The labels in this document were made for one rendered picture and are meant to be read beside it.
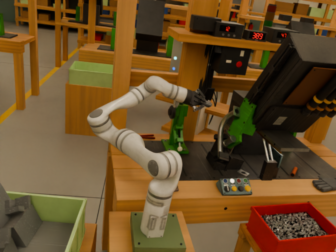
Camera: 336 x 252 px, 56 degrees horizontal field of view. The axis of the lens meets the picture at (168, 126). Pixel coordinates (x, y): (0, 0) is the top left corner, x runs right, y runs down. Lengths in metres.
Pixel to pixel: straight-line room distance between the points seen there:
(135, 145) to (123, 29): 0.75
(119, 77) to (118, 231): 0.84
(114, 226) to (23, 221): 0.33
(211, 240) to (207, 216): 1.09
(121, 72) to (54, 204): 0.80
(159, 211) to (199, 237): 1.49
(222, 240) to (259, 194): 1.12
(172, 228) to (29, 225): 0.53
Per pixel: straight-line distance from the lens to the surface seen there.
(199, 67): 1.84
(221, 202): 1.52
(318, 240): 1.47
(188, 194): 1.47
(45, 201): 1.32
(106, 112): 1.36
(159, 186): 1.12
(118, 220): 1.36
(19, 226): 1.26
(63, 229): 1.32
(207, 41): 1.69
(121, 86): 1.78
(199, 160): 1.75
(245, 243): 1.57
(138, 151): 1.13
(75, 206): 1.30
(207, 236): 2.66
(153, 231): 1.21
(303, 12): 9.40
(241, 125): 1.65
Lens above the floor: 1.74
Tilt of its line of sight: 23 degrees down
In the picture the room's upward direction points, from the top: 8 degrees clockwise
